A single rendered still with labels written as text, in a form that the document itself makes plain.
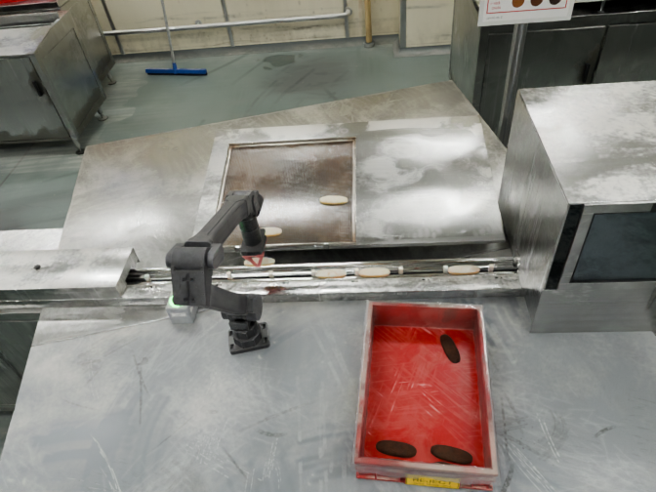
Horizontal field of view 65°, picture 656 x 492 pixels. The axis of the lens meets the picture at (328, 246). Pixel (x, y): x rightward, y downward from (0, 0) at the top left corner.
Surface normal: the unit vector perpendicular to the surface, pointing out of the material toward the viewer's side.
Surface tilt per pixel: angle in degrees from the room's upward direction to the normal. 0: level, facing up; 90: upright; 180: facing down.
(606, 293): 91
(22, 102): 89
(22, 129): 90
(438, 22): 90
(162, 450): 0
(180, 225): 0
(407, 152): 10
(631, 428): 0
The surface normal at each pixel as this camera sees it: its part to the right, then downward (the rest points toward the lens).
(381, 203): -0.10, -0.58
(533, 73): -0.04, 0.70
